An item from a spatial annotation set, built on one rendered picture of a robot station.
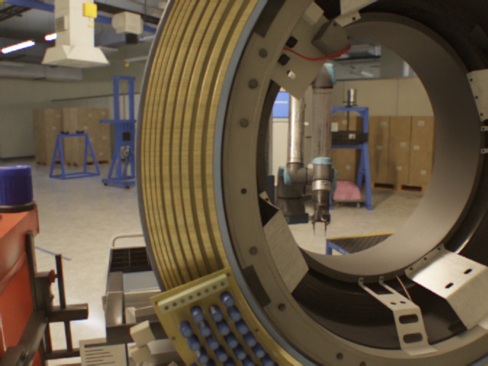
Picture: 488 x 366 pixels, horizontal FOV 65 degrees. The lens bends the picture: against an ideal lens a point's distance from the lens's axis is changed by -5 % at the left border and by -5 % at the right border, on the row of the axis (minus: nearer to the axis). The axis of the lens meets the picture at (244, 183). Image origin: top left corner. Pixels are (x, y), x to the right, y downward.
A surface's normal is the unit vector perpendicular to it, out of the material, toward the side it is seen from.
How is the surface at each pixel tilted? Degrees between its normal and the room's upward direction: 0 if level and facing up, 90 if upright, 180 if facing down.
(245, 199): 90
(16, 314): 90
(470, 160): 85
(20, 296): 90
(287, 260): 76
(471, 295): 61
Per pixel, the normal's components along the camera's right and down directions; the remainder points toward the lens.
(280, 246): 0.70, -0.15
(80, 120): 0.83, 0.08
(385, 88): -0.56, 0.12
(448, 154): -0.96, 0.00
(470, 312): 0.00, -0.36
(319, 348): 0.28, 0.14
